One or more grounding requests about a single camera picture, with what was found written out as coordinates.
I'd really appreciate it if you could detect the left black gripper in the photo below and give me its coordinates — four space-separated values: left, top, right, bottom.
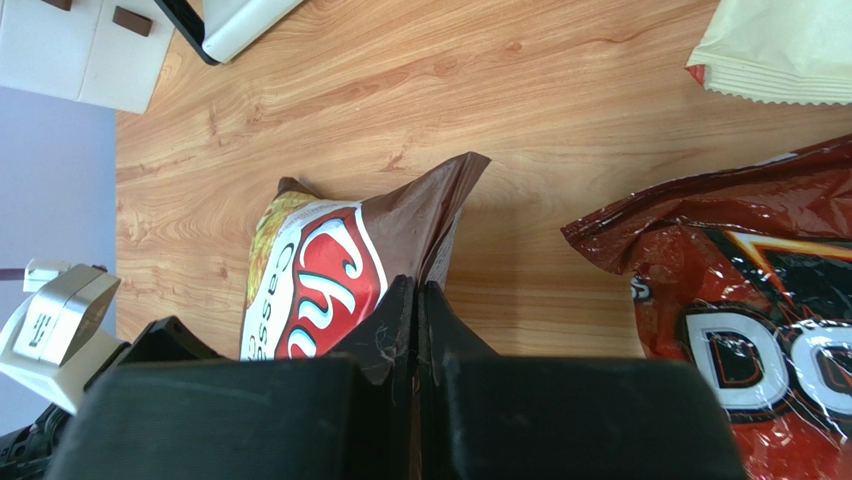
1 316 222 479

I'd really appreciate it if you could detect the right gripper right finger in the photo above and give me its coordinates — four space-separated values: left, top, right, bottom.
416 282 747 479

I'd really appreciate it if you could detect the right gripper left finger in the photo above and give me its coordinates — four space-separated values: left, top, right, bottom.
46 276 415 479

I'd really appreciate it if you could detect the Chuba cassava chips bag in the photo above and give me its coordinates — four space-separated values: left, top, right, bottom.
239 152 491 361

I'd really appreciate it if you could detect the cream three-tier shelf rack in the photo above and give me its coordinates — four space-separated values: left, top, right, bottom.
155 0 303 66

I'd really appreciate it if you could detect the cream red cassava chips bag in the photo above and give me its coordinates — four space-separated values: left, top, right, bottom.
685 0 851 105

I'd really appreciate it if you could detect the red Doritos bag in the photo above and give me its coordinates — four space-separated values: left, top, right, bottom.
562 135 851 479

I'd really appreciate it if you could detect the white stacked drawer unit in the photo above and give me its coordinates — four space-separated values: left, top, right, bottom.
1 0 175 114

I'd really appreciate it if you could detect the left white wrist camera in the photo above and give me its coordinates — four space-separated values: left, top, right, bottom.
1 259 124 415

